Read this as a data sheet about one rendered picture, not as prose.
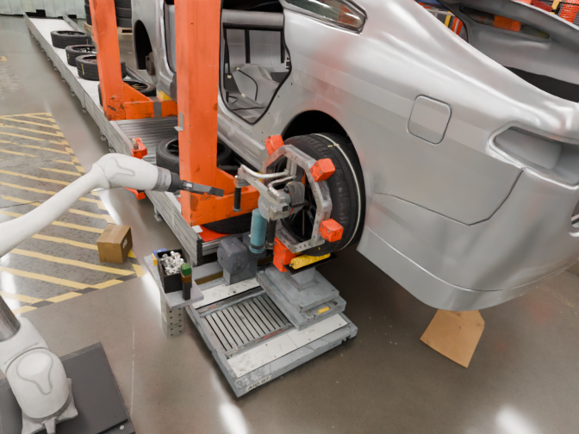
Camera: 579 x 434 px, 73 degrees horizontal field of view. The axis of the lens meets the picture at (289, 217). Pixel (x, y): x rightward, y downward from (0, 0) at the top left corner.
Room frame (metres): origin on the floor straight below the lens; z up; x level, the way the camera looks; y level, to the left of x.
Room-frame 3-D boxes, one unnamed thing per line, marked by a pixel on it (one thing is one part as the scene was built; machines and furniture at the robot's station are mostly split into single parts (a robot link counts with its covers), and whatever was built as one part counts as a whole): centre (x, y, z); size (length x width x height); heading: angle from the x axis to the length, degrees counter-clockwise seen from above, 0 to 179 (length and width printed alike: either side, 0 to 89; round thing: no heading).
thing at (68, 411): (0.82, 0.81, 0.35); 0.22 x 0.18 x 0.06; 37
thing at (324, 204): (1.81, 0.00, 0.85); 0.54 x 0.07 x 0.54; 39
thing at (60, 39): (7.48, 4.43, 0.39); 0.66 x 0.66 x 0.24
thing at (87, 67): (5.82, 3.06, 0.39); 0.66 x 0.66 x 0.24
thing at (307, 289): (1.91, -0.13, 0.32); 0.40 x 0.30 x 0.28; 39
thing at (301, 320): (1.91, -0.13, 0.13); 0.50 x 0.36 x 0.10; 39
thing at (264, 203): (1.76, 0.05, 0.85); 0.21 x 0.14 x 0.14; 129
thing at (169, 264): (1.51, 0.55, 0.52); 0.20 x 0.14 x 0.13; 30
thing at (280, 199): (1.65, 0.03, 1.03); 0.19 x 0.18 x 0.11; 129
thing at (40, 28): (7.66, 4.58, 0.20); 6.82 x 0.86 x 0.39; 39
